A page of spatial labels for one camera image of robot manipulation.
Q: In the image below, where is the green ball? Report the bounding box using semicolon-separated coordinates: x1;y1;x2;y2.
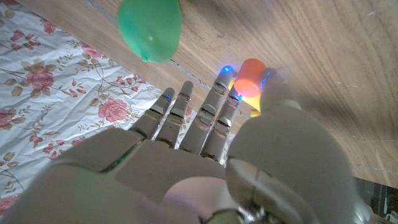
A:
116;0;183;63

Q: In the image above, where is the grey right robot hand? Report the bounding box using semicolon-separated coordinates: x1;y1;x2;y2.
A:
0;67;374;224

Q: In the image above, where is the yellow toy banana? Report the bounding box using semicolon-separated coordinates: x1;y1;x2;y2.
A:
228;77;262;118

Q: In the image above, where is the orange glue stick cap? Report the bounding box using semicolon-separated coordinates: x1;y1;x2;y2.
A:
233;58;267;98

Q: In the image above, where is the floral backdrop cloth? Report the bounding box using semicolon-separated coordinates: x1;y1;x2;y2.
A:
0;0;237;215

